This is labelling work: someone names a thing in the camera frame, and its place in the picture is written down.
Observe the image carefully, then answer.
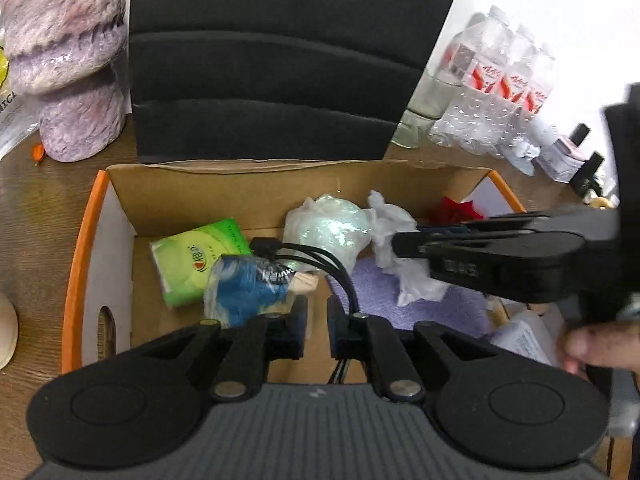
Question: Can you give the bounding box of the clear glass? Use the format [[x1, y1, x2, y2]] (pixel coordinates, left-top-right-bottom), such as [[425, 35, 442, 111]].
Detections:
[[392, 67, 453, 148]]

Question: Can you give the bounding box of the small black object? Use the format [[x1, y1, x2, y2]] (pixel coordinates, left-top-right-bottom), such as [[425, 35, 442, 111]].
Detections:
[[574, 152, 606, 196]]

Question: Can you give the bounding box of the white round figurine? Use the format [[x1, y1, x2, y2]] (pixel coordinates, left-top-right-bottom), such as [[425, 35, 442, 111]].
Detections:
[[505, 115, 558, 177]]

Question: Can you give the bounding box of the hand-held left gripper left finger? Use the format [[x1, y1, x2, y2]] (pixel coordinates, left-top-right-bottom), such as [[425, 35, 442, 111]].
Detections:
[[147, 294, 308, 403]]

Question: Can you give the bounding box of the red crinkled object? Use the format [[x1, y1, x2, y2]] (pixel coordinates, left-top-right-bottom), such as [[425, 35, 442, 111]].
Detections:
[[427, 196, 486, 226]]

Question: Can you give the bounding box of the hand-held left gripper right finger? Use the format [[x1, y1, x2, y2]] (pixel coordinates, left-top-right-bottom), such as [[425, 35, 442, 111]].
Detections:
[[327, 296, 496, 403]]

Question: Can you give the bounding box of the orange-rimmed cardboard box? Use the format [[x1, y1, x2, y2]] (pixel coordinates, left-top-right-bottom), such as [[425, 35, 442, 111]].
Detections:
[[60, 159, 528, 376]]

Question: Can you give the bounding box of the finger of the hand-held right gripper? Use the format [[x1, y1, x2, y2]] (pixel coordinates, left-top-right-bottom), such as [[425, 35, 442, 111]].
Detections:
[[391, 230, 587, 262], [416, 211, 554, 235]]

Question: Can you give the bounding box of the wooden desktop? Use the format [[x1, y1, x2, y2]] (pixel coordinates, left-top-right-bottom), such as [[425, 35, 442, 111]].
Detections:
[[0, 125, 640, 480]]

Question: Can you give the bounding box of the person's right hand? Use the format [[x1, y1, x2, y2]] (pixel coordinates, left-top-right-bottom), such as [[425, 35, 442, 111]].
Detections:
[[562, 322, 640, 373]]

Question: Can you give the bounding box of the red label water bottle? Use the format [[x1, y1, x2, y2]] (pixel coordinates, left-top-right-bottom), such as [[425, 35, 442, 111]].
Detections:
[[525, 45, 558, 161], [430, 5, 507, 148], [500, 25, 537, 157]]

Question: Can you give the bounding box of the black cable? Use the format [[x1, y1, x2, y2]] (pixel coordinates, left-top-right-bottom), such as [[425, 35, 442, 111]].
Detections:
[[249, 237, 362, 386]]

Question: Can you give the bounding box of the purple towel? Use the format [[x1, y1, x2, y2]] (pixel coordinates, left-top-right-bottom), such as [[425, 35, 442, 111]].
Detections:
[[327, 257, 493, 341]]

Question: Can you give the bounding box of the small white box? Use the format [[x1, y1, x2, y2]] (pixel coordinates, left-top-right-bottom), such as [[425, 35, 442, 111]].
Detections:
[[537, 135, 591, 183]]

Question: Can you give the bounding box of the plastic bag with yellow sticker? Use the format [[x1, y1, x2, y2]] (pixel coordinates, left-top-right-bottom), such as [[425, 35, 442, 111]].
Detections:
[[0, 30, 43, 161]]

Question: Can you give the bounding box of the blue toy in plastic bag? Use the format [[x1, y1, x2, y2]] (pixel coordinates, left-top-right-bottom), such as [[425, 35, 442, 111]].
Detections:
[[202, 254, 321, 331]]

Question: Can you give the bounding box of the green tissue pack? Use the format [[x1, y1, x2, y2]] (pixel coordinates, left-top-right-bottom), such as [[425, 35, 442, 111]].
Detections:
[[150, 217, 253, 309]]

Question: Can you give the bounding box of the packaged purple fluffy fabric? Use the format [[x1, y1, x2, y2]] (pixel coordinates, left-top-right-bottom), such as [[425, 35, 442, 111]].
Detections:
[[0, 0, 132, 163]]

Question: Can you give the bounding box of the cream white cylinder bottle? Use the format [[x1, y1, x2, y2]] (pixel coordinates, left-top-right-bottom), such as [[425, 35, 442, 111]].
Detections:
[[0, 292, 20, 371]]

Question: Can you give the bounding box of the clear plastic bag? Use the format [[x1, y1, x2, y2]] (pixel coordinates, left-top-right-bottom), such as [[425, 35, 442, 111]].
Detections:
[[282, 192, 373, 276]]

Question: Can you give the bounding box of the white tissue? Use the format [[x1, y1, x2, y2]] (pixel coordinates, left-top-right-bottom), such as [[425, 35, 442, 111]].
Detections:
[[367, 190, 451, 307]]

